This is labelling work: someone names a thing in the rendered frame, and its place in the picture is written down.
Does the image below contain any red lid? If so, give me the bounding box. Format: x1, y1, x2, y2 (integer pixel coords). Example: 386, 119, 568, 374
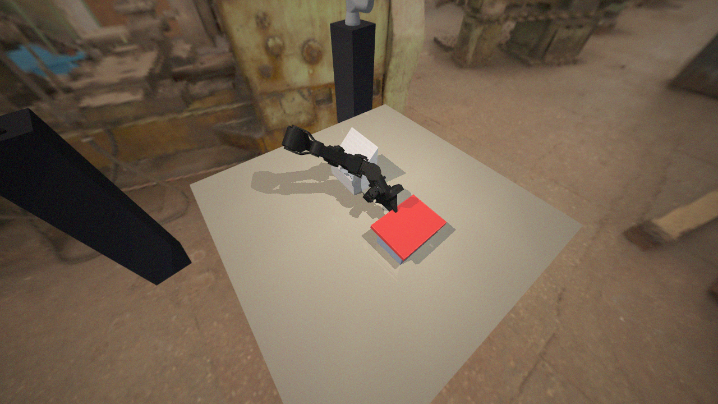
370, 195, 447, 261

